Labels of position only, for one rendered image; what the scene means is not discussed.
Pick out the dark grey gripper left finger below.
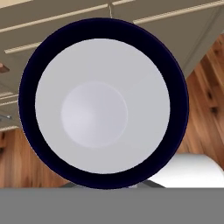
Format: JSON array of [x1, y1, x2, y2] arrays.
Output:
[[60, 181, 77, 189]]

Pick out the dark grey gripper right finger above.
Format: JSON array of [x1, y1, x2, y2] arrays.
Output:
[[137, 178, 166, 189]]

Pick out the white rounded object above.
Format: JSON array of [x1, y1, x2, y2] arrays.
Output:
[[148, 153, 224, 189]]

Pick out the black and white round thing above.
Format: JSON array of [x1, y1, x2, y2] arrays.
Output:
[[17, 17, 190, 190]]

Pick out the beige drawer front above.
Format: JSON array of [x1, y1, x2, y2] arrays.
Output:
[[0, 82, 22, 133]]

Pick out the beige cupboard door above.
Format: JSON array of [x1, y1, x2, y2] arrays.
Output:
[[0, 0, 114, 68], [110, 0, 224, 80]]

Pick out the thin metal cupboard handle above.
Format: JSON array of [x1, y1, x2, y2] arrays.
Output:
[[108, 3, 115, 19]]

